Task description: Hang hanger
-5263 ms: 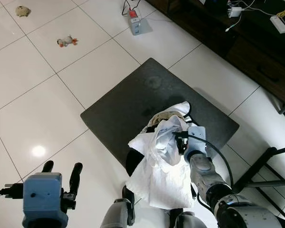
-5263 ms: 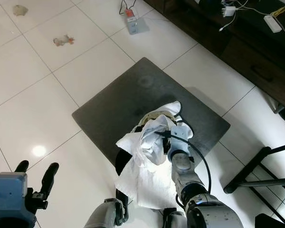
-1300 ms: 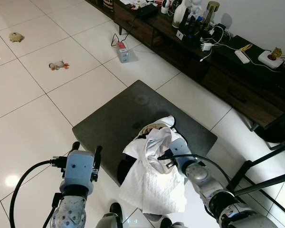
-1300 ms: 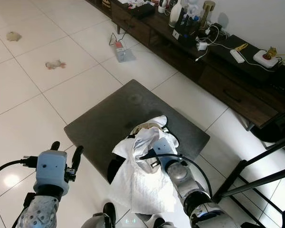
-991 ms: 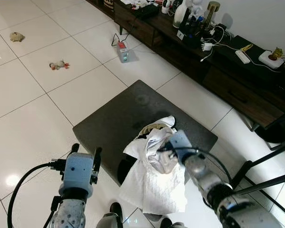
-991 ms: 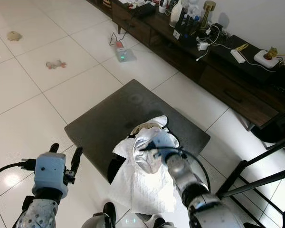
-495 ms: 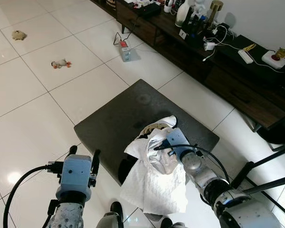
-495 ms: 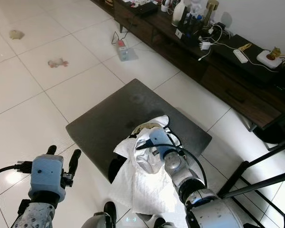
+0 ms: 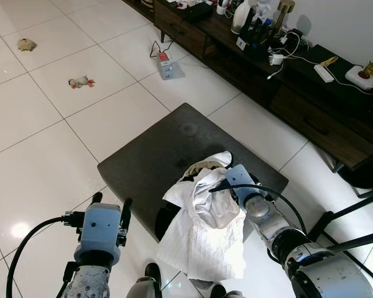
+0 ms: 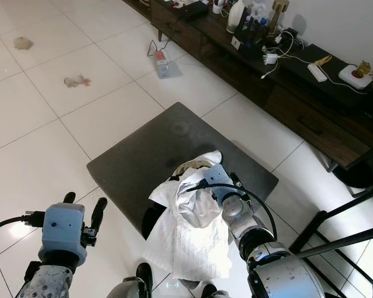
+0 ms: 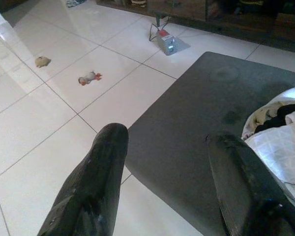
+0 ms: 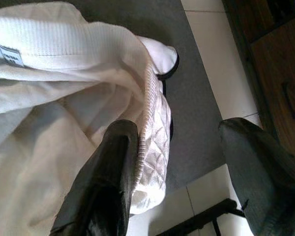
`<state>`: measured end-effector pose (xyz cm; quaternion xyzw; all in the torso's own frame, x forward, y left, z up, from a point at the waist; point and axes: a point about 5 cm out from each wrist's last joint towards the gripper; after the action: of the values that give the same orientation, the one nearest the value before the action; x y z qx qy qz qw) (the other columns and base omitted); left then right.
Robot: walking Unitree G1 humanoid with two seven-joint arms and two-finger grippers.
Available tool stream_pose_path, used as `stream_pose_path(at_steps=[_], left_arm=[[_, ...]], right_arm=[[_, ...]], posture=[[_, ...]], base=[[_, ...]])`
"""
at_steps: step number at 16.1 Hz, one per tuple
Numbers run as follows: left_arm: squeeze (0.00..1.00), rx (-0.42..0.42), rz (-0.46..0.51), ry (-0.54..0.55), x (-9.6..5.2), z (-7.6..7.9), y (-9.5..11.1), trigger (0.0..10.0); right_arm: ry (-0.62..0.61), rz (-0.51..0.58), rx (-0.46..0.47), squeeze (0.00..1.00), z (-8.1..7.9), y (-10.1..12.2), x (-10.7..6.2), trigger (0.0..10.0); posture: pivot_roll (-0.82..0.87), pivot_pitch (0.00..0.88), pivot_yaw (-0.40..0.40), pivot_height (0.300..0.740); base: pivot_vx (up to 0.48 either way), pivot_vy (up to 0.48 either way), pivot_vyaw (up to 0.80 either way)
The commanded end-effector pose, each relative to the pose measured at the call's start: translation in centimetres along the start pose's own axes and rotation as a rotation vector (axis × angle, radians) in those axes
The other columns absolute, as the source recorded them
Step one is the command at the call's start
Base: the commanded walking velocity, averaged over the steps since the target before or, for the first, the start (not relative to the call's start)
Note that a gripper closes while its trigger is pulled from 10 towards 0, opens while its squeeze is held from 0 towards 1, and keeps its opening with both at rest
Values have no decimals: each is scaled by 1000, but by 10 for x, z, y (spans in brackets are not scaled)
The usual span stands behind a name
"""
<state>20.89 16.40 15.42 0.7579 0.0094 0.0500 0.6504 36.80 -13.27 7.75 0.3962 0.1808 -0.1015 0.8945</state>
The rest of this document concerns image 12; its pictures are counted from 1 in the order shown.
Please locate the white ribbed garment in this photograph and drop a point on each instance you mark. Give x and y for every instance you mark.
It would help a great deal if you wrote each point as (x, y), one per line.
(64, 61)

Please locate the dark wood sideboard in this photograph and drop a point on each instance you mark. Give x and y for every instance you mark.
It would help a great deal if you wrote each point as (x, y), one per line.
(280, 73)

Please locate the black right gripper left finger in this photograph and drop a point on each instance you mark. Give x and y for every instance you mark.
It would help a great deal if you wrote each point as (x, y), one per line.
(105, 186)

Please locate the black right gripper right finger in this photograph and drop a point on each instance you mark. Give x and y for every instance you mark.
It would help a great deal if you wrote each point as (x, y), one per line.
(265, 184)

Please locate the dark grey ottoman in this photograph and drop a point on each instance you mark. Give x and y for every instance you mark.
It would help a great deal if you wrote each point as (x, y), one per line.
(191, 110)

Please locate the black clothes rack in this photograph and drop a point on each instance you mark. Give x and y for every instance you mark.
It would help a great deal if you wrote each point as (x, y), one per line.
(199, 217)

